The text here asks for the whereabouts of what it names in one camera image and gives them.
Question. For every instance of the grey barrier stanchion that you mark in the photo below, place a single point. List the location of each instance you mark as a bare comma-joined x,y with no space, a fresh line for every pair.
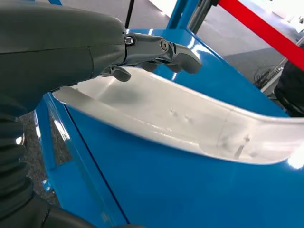
198,15

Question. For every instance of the blue metal shelf rack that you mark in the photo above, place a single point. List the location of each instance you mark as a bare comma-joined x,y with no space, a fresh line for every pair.
166,188

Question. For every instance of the thin black pole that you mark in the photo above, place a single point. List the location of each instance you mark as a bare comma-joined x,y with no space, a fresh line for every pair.
130,14

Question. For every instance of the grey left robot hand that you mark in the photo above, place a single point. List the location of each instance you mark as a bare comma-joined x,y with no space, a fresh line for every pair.
47,47

